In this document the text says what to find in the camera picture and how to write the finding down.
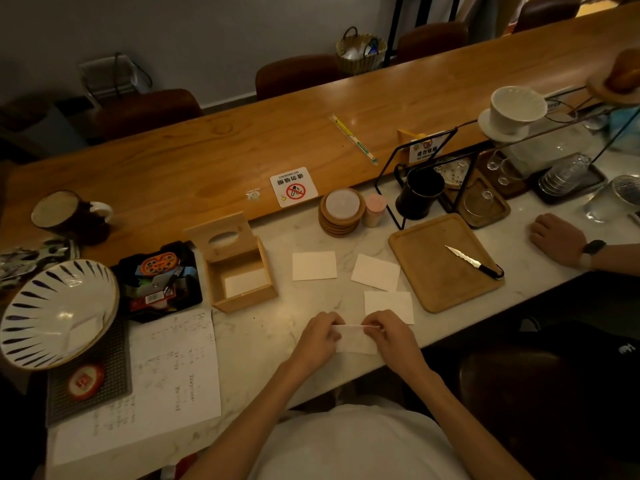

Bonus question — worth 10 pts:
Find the black wrist watch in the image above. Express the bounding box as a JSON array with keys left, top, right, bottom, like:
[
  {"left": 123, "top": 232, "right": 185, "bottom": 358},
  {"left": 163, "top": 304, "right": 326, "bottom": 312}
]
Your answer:
[{"left": 579, "top": 239, "right": 608, "bottom": 271}]

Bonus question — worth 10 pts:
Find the small knife with black handle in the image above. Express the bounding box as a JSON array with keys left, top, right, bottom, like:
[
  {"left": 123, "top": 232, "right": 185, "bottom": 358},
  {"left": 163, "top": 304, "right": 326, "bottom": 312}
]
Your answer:
[{"left": 444, "top": 245, "right": 505, "bottom": 281}]

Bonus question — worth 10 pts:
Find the wooden napkin box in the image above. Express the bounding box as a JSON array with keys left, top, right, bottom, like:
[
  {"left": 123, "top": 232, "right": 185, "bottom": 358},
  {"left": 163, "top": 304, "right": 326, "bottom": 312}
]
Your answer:
[{"left": 183, "top": 211, "right": 279, "bottom": 314}]

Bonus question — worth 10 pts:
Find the stack of wooden coasters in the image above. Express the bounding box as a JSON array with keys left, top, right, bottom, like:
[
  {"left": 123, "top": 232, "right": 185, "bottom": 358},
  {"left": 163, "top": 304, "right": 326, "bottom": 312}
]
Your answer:
[{"left": 318, "top": 188, "right": 367, "bottom": 238}]

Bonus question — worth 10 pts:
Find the small standing table sign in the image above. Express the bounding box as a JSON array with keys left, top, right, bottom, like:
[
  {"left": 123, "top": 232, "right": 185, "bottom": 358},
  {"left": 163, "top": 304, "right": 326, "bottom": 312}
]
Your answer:
[{"left": 397, "top": 128, "right": 451, "bottom": 166}]

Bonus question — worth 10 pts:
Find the black tray of small items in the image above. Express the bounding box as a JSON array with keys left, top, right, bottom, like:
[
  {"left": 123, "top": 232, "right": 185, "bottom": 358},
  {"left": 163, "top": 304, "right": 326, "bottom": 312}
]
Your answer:
[{"left": 110, "top": 240, "right": 204, "bottom": 324}]

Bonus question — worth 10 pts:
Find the stack of clear glasses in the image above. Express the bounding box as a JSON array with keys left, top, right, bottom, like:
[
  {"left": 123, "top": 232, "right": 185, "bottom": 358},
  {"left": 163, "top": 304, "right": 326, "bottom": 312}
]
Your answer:
[{"left": 538, "top": 153, "right": 594, "bottom": 197}]

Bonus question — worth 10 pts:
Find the white paper napkin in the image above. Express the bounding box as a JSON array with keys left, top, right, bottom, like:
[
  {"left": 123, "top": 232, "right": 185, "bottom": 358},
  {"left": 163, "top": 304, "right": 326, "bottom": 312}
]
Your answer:
[
  {"left": 332, "top": 324, "right": 379, "bottom": 355},
  {"left": 350, "top": 254, "right": 402, "bottom": 293},
  {"left": 363, "top": 291, "right": 415, "bottom": 326},
  {"left": 292, "top": 251, "right": 338, "bottom": 282}
]

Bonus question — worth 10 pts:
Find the clear glass cup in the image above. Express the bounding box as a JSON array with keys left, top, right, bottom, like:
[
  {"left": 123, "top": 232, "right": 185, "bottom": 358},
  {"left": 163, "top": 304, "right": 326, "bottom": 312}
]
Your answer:
[{"left": 462, "top": 189, "right": 496, "bottom": 218}]

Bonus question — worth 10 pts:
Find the person's left hand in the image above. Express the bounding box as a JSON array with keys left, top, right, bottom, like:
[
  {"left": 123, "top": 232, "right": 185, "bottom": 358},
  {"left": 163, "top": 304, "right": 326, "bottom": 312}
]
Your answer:
[{"left": 289, "top": 311, "right": 346, "bottom": 377}]

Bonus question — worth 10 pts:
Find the person's left forearm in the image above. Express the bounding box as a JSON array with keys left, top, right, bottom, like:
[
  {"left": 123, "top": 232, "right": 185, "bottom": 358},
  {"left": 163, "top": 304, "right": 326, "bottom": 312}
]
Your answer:
[{"left": 181, "top": 359, "right": 313, "bottom": 480}]

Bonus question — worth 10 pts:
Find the white square prohibition sticker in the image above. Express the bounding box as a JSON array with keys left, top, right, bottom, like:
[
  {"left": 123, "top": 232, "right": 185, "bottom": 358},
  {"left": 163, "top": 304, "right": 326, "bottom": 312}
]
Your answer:
[{"left": 269, "top": 167, "right": 320, "bottom": 209}]

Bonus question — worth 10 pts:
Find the black rectangular tray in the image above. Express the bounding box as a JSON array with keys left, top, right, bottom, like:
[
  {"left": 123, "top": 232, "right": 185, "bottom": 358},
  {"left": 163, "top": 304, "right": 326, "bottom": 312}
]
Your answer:
[{"left": 527, "top": 162, "right": 609, "bottom": 206}]

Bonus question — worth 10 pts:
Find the floral patterned coaster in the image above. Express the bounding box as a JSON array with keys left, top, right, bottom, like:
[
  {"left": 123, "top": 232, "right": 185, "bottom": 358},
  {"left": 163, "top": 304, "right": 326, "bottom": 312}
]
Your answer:
[{"left": 433, "top": 157, "right": 474, "bottom": 191}]

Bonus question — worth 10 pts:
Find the dark brown stool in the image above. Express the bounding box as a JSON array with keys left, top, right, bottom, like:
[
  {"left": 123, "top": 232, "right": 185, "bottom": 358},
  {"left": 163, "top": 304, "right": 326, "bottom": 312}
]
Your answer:
[{"left": 457, "top": 344, "right": 603, "bottom": 480}]

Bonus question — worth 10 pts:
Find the white ceramic coffee dripper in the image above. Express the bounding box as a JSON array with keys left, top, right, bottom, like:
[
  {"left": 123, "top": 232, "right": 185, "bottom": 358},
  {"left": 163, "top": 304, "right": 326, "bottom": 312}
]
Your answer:
[{"left": 477, "top": 85, "right": 549, "bottom": 144}]

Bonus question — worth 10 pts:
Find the black mug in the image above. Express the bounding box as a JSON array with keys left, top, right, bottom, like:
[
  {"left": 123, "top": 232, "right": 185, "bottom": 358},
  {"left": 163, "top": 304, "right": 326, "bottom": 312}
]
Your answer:
[{"left": 393, "top": 163, "right": 446, "bottom": 221}]

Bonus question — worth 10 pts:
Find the pink toothpick holder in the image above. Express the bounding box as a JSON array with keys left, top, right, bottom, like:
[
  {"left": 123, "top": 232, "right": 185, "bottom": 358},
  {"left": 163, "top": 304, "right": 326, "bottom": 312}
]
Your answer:
[{"left": 361, "top": 193, "right": 388, "bottom": 229}]

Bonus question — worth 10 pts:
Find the large clear glass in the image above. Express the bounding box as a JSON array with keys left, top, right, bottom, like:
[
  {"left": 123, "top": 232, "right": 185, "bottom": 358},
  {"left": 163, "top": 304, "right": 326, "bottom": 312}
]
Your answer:
[{"left": 583, "top": 174, "right": 640, "bottom": 224}]

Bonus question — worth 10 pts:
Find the another person's forearm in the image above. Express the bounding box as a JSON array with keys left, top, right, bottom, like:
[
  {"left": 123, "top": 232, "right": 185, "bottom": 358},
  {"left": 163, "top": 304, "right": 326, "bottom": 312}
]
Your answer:
[{"left": 587, "top": 243, "right": 640, "bottom": 278}]

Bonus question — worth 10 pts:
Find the white box by wall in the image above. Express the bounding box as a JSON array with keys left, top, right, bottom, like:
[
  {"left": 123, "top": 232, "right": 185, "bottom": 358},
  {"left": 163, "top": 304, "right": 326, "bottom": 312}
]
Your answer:
[{"left": 77, "top": 52, "right": 154, "bottom": 101}]

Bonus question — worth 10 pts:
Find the handwritten white paper sheet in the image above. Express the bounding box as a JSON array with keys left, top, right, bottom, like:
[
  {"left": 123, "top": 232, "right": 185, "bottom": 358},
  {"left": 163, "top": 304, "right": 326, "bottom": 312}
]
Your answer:
[{"left": 52, "top": 308, "right": 223, "bottom": 467}]

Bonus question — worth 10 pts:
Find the white bowl with dark stripes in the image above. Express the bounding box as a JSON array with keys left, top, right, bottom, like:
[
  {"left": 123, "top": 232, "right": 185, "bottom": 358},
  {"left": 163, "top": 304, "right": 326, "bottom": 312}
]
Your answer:
[{"left": 0, "top": 259, "right": 121, "bottom": 372}]

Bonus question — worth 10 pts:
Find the dark brown wooden tray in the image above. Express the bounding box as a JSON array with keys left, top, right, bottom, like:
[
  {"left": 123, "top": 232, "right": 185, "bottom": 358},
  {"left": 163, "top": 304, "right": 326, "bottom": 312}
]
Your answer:
[{"left": 475, "top": 147, "right": 532, "bottom": 199}]

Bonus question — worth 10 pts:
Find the black wire drip stand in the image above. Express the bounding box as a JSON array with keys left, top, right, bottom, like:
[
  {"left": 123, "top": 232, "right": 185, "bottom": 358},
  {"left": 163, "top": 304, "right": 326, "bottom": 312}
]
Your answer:
[{"left": 374, "top": 85, "right": 640, "bottom": 231}]

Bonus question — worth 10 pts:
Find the woven basket with handles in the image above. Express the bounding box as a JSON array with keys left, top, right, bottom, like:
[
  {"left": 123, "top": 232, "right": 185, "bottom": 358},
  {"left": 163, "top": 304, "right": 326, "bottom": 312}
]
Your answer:
[{"left": 335, "top": 26, "right": 389, "bottom": 77}]

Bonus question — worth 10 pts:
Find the person's right hand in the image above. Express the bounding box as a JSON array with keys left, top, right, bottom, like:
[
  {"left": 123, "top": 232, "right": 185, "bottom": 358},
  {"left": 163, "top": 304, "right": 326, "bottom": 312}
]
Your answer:
[{"left": 362, "top": 310, "right": 426, "bottom": 376}]

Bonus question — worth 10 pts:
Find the black rubber bar mat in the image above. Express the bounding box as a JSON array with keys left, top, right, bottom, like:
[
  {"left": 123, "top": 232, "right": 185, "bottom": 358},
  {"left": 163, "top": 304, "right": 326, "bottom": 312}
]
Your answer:
[{"left": 45, "top": 315, "right": 133, "bottom": 428}]

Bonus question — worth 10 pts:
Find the person's right forearm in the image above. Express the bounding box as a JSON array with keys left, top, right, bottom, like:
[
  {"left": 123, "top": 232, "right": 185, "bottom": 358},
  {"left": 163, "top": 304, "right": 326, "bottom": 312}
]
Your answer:
[{"left": 400, "top": 362, "right": 533, "bottom": 480}]

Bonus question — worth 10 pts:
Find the brown chair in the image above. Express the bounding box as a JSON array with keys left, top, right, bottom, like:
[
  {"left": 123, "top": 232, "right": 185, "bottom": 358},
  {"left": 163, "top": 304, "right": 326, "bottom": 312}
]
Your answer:
[
  {"left": 396, "top": 21, "right": 470, "bottom": 64},
  {"left": 254, "top": 54, "right": 346, "bottom": 102},
  {"left": 94, "top": 88, "right": 204, "bottom": 143},
  {"left": 512, "top": 0, "right": 584, "bottom": 33}
]

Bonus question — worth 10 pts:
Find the large wooden serving tray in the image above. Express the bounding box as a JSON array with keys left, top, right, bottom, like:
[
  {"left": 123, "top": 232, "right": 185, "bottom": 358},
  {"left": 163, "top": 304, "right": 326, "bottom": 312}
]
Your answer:
[{"left": 388, "top": 213, "right": 505, "bottom": 314}]

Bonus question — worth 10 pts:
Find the patterned dark and white cloth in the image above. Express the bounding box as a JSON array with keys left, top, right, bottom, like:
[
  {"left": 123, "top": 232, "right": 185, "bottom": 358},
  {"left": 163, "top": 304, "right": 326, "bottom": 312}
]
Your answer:
[{"left": 0, "top": 238, "right": 81, "bottom": 291}]

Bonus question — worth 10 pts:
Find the brown mug with white handle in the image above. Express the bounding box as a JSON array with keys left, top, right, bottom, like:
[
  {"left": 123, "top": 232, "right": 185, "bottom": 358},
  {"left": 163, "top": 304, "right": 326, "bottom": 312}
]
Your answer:
[{"left": 30, "top": 190, "right": 114, "bottom": 246}]

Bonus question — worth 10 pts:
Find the round red and white badge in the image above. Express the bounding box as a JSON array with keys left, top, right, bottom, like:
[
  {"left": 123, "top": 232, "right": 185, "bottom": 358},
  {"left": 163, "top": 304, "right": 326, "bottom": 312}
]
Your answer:
[{"left": 67, "top": 363, "right": 106, "bottom": 401}]

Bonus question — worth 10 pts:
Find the small wooden tray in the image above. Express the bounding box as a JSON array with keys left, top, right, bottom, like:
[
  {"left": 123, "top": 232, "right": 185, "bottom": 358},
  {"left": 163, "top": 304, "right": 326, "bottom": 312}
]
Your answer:
[{"left": 439, "top": 169, "right": 512, "bottom": 230}]

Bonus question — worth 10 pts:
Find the person's white shirt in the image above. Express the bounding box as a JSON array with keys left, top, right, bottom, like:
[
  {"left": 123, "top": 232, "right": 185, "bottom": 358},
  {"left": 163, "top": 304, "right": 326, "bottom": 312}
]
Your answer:
[{"left": 248, "top": 399, "right": 472, "bottom": 480}]

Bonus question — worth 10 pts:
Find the wrapped paper straw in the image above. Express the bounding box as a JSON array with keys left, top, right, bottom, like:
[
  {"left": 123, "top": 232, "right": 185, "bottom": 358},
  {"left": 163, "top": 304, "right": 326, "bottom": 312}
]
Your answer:
[{"left": 328, "top": 114, "right": 380, "bottom": 166}]

